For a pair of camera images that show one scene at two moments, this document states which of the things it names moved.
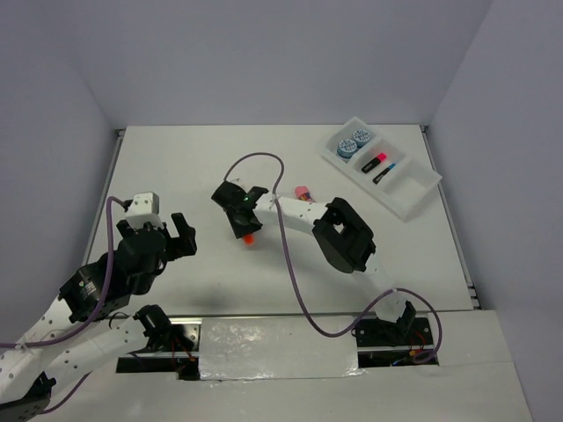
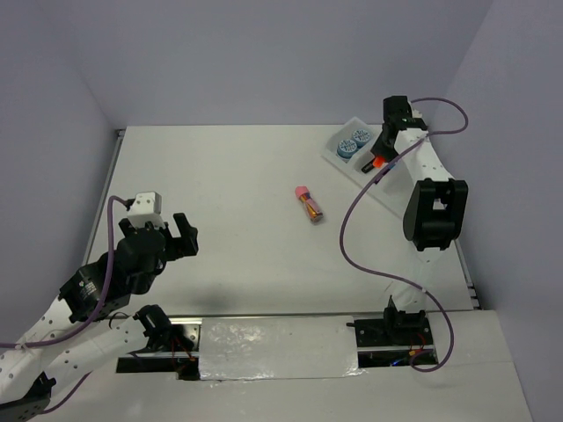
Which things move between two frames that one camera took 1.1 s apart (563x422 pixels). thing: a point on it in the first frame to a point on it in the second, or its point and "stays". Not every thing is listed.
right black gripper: [240, 230] to [379, 149]
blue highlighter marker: [376, 179] stays
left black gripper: [184, 244] stays
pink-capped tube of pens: [303, 193] stays
